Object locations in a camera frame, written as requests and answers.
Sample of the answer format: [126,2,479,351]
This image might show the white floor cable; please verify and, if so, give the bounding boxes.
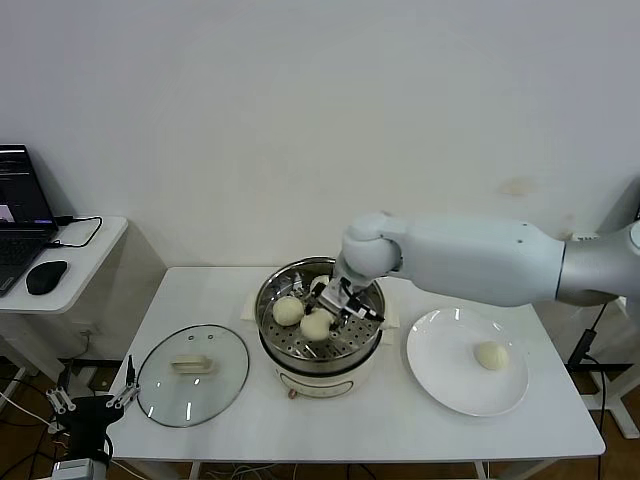
[0,389,71,441]

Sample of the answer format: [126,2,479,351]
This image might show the black computer mouse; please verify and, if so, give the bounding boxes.
[25,260,69,296]

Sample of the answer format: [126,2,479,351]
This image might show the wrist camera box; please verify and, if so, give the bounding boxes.
[52,458,96,480]
[349,298,386,324]

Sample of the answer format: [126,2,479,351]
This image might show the white rounded side table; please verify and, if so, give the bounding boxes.
[0,215,169,416]

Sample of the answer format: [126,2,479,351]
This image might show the white round plate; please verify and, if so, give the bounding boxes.
[406,308,530,417]

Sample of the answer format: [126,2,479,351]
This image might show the cream electric cooking pot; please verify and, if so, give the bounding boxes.
[241,304,396,402]

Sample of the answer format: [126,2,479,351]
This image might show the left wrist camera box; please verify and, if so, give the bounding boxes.
[52,458,96,480]

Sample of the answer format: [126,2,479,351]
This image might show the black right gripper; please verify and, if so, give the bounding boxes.
[304,277,361,334]

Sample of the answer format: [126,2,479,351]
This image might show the stainless steel steamer basket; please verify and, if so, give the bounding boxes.
[241,256,401,371]

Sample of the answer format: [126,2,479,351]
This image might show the white cables under table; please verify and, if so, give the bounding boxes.
[199,462,284,480]

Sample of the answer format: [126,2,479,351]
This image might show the black open laptop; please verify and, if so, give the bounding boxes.
[0,144,60,299]

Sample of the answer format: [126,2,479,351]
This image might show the black laptop charger cable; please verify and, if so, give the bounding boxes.
[47,215,105,250]

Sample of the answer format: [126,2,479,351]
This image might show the round glass pot lid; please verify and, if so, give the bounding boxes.
[135,324,251,429]

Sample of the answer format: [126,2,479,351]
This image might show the black metal base bar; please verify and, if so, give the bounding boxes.
[567,361,637,373]

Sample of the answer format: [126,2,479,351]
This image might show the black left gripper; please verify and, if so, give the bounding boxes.
[46,354,140,459]

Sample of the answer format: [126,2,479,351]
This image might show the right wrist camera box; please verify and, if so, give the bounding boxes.
[349,298,386,324]

